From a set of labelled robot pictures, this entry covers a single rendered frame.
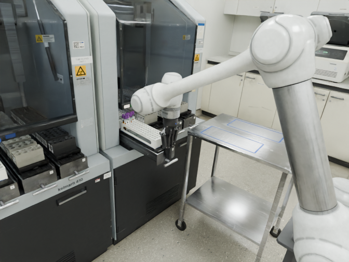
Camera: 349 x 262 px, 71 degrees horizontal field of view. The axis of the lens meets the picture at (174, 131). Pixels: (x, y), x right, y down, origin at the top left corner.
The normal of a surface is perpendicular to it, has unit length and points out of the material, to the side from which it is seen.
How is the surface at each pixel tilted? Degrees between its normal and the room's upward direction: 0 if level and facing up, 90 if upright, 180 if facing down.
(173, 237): 0
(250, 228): 0
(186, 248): 0
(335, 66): 90
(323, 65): 90
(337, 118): 90
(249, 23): 90
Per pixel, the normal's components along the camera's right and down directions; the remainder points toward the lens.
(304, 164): -0.58, 0.30
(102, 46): 0.73, 0.34
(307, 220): -0.80, -0.31
